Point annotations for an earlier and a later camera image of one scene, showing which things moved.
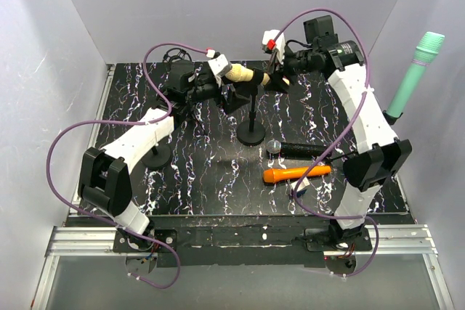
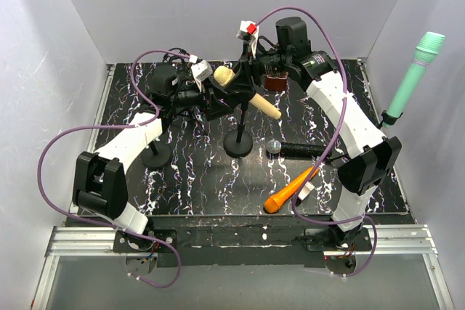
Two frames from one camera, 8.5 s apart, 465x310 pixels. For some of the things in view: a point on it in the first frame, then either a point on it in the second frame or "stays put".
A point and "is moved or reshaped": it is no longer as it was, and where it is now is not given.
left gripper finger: (236, 102) → (217, 109)
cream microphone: (238, 72) is moved or reshaped
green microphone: (423, 56) stays put
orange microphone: (272, 174) → (272, 202)
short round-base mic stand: (158, 157) stays put
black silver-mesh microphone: (298, 151) stays put
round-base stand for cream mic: (253, 133) → (240, 144)
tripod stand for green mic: (391, 118) stays put
